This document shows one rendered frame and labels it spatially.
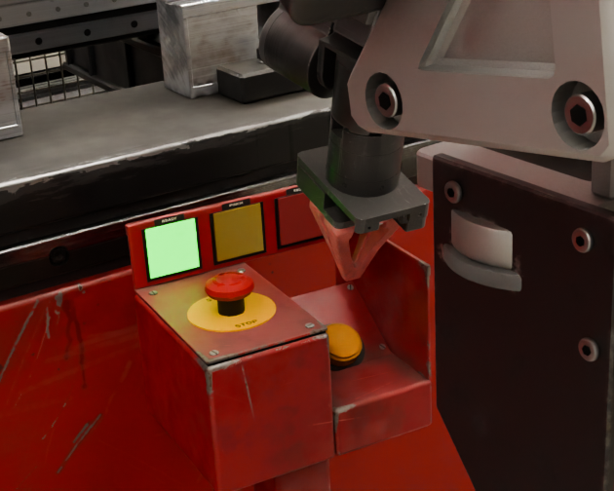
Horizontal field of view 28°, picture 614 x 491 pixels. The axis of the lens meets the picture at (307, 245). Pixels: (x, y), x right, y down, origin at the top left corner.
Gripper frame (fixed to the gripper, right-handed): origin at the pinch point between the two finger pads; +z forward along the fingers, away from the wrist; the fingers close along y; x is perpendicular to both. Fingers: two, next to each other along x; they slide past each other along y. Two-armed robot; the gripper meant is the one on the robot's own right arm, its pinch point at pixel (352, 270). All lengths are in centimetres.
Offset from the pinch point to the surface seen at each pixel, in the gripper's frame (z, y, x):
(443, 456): 41.2, 10.4, -22.2
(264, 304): 2.3, 1.3, 7.3
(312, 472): 17.8, -4.2, 4.6
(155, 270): 3.2, 10.1, 13.3
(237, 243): 2.6, 10.2, 5.5
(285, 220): 1.6, 10.4, 0.8
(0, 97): -3.5, 31.6, 19.7
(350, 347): 7.9, -0.7, -0.2
